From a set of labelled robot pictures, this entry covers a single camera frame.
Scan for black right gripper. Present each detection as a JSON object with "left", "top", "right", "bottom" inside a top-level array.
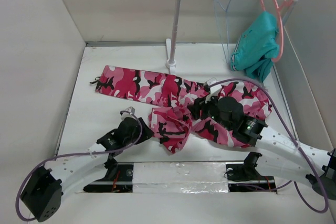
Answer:
[{"left": 187, "top": 91, "right": 233, "bottom": 131}]

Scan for pink camouflage trousers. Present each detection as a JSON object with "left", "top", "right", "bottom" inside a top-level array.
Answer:
[{"left": 89, "top": 65, "right": 272, "bottom": 156}]

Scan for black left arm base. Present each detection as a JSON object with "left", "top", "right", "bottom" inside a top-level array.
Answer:
[{"left": 83, "top": 154, "right": 134, "bottom": 193}]

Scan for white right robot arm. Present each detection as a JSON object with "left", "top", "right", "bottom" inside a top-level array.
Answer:
[{"left": 187, "top": 97, "right": 335, "bottom": 200}]

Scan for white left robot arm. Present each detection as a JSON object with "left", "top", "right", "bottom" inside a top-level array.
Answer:
[{"left": 17, "top": 117, "right": 154, "bottom": 222}]

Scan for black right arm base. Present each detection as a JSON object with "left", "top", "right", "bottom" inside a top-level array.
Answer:
[{"left": 224, "top": 152, "right": 276, "bottom": 193}]

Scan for pink plastic hanger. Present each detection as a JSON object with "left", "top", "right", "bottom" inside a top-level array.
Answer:
[{"left": 253, "top": 0, "right": 293, "bottom": 63}]

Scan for teal shorts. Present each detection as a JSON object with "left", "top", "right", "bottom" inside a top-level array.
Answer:
[{"left": 229, "top": 11, "right": 280, "bottom": 82}]

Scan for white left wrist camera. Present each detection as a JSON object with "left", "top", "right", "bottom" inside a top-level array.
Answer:
[{"left": 120, "top": 106, "right": 135, "bottom": 120}]

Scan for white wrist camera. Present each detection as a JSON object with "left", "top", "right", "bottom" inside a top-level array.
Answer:
[
  {"left": 120, "top": 106, "right": 135, "bottom": 120},
  {"left": 204, "top": 78, "right": 221, "bottom": 95}
]

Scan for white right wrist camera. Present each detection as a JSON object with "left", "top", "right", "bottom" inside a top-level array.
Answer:
[{"left": 204, "top": 78, "right": 221, "bottom": 95}]

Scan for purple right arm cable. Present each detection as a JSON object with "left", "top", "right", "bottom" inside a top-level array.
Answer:
[{"left": 208, "top": 78, "right": 329, "bottom": 214}]

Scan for blue wire hanger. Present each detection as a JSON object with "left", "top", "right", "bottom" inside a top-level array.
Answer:
[{"left": 213, "top": 0, "right": 232, "bottom": 64}]

